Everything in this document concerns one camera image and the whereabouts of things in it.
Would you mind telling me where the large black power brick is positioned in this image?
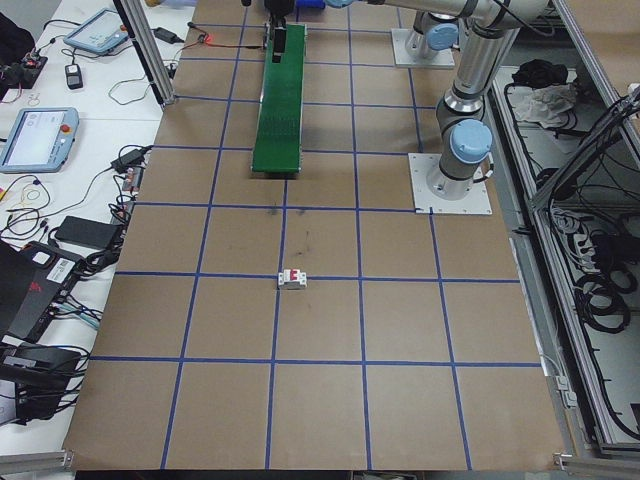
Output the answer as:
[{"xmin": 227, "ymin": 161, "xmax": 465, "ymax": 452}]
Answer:
[{"xmin": 53, "ymin": 215, "xmax": 125, "ymax": 250}]

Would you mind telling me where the aluminium extrusion rail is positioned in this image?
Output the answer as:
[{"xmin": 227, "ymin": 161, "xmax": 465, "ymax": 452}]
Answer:
[
  {"xmin": 0, "ymin": 448, "xmax": 76, "ymax": 474},
  {"xmin": 552, "ymin": 450, "xmax": 640, "ymax": 475}
]

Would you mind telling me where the black crumpled cloth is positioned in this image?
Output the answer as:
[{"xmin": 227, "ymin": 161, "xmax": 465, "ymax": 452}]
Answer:
[{"xmin": 509, "ymin": 58, "xmax": 572, "ymax": 87}]

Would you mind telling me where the looped thin black cable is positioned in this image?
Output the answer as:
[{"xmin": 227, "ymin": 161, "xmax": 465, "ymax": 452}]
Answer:
[{"xmin": 108, "ymin": 78, "xmax": 157, "ymax": 107}]

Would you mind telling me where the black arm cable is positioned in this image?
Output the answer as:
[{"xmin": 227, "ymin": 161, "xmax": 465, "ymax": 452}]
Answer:
[{"xmin": 492, "ymin": 0, "xmax": 547, "ymax": 37}]

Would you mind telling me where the black cable coil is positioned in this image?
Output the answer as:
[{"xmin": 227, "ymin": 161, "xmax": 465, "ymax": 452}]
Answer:
[{"xmin": 573, "ymin": 269, "xmax": 636, "ymax": 337}]

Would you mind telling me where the white crumpled cloth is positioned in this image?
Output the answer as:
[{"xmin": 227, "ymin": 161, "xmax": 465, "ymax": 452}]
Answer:
[{"xmin": 516, "ymin": 83, "xmax": 581, "ymax": 132}]

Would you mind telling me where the black docking device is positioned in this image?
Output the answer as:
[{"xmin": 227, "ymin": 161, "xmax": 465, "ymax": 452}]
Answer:
[{"xmin": 0, "ymin": 342, "xmax": 86, "ymax": 427}]

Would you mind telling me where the light blue teach pendant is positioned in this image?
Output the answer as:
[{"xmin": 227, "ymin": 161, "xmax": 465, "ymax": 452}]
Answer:
[
  {"xmin": 0, "ymin": 106, "xmax": 81, "ymax": 175},
  {"xmin": 63, "ymin": 8, "xmax": 130, "ymax": 56}
]

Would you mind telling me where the aluminium profile post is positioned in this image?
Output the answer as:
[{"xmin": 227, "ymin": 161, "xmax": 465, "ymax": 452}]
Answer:
[{"xmin": 113, "ymin": 0, "xmax": 177, "ymax": 107}]

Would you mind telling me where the black computer with red logo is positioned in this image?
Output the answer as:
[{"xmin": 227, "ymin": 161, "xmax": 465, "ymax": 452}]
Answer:
[{"xmin": 0, "ymin": 241, "xmax": 85, "ymax": 345}]

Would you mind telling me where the white red circuit breaker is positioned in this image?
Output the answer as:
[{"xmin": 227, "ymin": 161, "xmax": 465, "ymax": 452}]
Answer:
[{"xmin": 277, "ymin": 268, "xmax": 309, "ymax": 292}]

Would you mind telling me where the white power strip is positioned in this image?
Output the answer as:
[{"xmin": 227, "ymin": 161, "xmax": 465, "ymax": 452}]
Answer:
[{"xmin": 558, "ymin": 212, "xmax": 601, "ymax": 274}]

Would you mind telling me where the small relay board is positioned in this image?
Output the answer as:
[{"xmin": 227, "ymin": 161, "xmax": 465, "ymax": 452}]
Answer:
[
  {"xmin": 122, "ymin": 167, "xmax": 145, "ymax": 197},
  {"xmin": 108, "ymin": 197, "xmax": 135, "ymax": 222}
]

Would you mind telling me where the black bag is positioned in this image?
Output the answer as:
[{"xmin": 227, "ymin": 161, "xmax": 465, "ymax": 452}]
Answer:
[{"xmin": 0, "ymin": 10, "xmax": 37, "ymax": 66}]

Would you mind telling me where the grey metal bracket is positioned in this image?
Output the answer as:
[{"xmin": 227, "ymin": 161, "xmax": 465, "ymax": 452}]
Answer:
[{"xmin": 549, "ymin": 374, "xmax": 579, "ymax": 409}]

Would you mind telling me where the small black power adapter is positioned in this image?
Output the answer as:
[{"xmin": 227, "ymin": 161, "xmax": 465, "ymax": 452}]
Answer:
[{"xmin": 110, "ymin": 148, "xmax": 150, "ymax": 172}]

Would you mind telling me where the green belt conveyor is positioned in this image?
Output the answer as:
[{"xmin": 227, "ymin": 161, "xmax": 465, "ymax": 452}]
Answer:
[{"xmin": 248, "ymin": 22, "xmax": 309, "ymax": 180}]

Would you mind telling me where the black power supply box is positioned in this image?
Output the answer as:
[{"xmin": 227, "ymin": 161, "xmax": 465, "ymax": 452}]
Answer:
[{"xmin": 592, "ymin": 233, "xmax": 632, "ymax": 264}]

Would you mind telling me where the white side table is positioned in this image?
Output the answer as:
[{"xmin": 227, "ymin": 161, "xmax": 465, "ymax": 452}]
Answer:
[{"xmin": 0, "ymin": 0, "xmax": 197, "ymax": 436}]

